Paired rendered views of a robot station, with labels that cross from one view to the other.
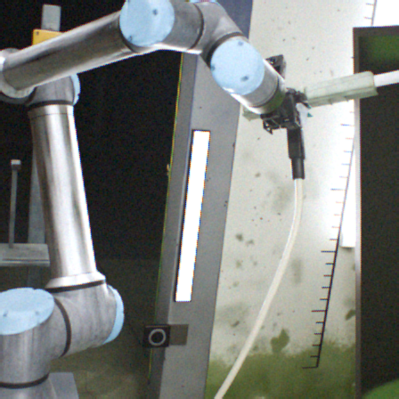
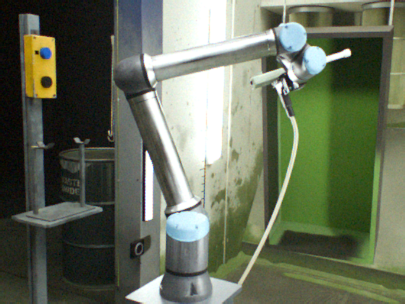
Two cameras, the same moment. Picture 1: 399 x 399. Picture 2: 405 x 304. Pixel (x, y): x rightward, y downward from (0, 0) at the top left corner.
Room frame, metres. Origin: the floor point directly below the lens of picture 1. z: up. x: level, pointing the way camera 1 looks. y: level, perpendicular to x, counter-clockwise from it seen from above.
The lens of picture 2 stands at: (0.08, 1.34, 1.37)
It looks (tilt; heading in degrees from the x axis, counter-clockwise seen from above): 9 degrees down; 317
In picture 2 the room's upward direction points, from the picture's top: 2 degrees clockwise
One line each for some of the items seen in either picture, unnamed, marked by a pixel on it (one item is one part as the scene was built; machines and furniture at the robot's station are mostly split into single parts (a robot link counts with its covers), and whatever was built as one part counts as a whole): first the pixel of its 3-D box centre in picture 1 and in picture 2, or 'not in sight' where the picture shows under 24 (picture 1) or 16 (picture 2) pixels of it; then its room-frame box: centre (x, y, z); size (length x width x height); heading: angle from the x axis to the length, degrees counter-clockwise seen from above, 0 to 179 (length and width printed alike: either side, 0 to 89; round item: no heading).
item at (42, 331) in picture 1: (22, 331); (187, 239); (1.31, 0.37, 0.83); 0.17 x 0.15 x 0.18; 138
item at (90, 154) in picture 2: not in sight; (103, 155); (2.99, -0.18, 0.86); 0.54 x 0.54 x 0.01
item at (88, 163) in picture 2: not in sight; (103, 213); (2.99, -0.18, 0.44); 0.59 x 0.58 x 0.89; 0
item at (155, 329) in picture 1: (156, 336); (137, 248); (2.08, 0.10, 0.51); 0.10 x 0.02 x 0.09; 110
